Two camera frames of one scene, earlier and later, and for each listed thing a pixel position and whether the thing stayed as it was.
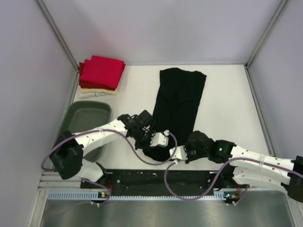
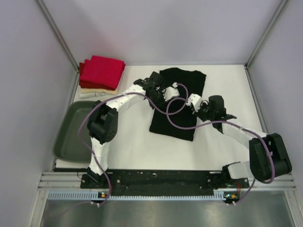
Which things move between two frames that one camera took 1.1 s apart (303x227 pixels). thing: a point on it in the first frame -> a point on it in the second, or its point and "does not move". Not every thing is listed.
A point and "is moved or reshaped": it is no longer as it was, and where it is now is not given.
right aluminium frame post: (251, 57) does not move
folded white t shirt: (90, 95) does not move
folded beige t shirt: (107, 91) does not move
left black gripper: (143, 146) -> (162, 100)
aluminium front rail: (53, 181) does not move
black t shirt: (178, 97) is moved or reshaped
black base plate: (154, 181) does not move
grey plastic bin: (84, 115) does not move
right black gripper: (190, 159) -> (198, 113)
